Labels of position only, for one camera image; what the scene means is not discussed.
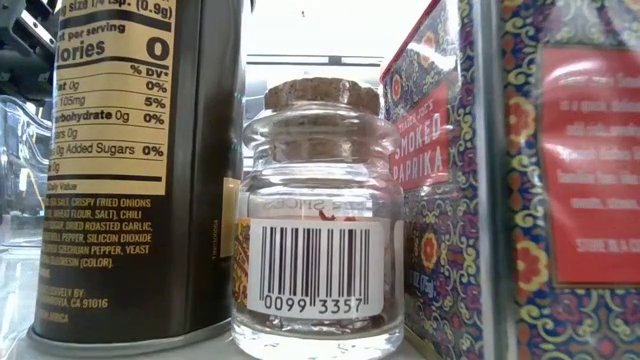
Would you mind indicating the red-lidded patterned paprika tin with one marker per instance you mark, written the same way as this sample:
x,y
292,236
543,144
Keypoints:
x,y
440,240
575,300

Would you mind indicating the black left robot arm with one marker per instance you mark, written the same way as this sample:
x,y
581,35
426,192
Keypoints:
x,y
25,60

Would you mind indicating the clear plastic bin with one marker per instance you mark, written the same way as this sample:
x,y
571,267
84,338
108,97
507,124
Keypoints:
x,y
22,150

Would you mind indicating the horizontal metal frame bar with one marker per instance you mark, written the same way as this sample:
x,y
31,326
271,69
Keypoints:
x,y
310,60

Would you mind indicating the cork-stoppered glass saffron jar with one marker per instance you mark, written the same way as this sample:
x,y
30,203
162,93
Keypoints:
x,y
320,270

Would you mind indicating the yellow-lidded dark spice jar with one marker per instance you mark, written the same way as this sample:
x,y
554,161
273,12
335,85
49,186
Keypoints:
x,y
125,240

